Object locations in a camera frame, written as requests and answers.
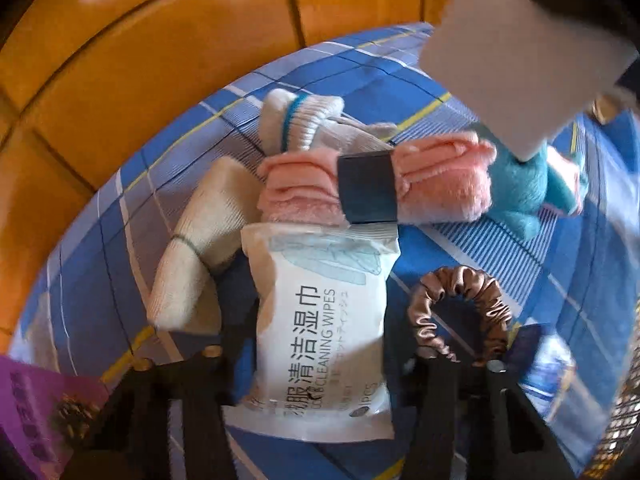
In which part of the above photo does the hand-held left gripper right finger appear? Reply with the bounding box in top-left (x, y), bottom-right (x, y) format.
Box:
top-left (399, 324), bottom-right (577, 480)

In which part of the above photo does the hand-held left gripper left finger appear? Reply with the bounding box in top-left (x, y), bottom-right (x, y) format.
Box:
top-left (67, 254), bottom-right (262, 480)

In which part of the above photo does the white wet wipes packet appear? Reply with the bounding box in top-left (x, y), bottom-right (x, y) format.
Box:
top-left (222, 222), bottom-right (401, 443)

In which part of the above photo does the brown satin scrunchie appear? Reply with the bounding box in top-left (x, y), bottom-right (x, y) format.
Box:
top-left (406, 266), bottom-right (514, 367)

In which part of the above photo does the cream rolled sock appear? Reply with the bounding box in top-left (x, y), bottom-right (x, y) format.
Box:
top-left (147, 156), bottom-right (264, 334)

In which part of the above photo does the pink folded towel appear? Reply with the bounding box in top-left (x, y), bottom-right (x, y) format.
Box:
top-left (257, 132), bottom-right (498, 227)

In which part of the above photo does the teal plush toy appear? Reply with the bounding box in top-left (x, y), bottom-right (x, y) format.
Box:
top-left (470, 124), bottom-right (591, 241)

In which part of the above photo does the blue plaid bedsheet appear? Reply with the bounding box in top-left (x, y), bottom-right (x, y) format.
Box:
top-left (10, 22), bottom-right (640, 480)

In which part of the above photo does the grey sock with blue stripe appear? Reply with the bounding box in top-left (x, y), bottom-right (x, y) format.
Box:
top-left (257, 88), bottom-right (399, 157)

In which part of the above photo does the black mesh basket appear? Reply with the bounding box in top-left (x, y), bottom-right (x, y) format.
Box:
top-left (607, 385), bottom-right (640, 467)

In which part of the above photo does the purple packet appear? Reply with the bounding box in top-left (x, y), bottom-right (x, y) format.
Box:
top-left (0, 355), bottom-right (111, 480)

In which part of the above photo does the orange wooden wardrobe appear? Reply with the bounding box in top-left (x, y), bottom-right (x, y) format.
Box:
top-left (0, 0), bottom-right (474, 352)

